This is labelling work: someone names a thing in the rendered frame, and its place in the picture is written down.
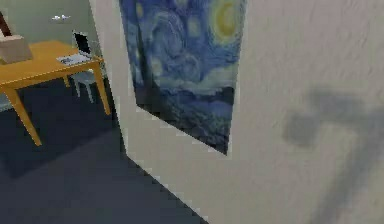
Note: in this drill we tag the blue starry night painting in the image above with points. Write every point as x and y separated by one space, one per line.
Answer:
186 73

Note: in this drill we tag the pale grey chair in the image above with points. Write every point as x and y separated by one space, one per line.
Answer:
85 80

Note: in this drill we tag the grey open laptop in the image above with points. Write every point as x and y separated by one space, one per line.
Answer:
78 53

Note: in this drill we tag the orange wooden table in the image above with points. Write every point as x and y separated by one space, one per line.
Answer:
40 65

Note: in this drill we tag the beige cardboard box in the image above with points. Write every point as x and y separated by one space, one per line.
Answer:
14 49

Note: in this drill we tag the small white wall fixture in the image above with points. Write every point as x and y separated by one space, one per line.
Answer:
61 17

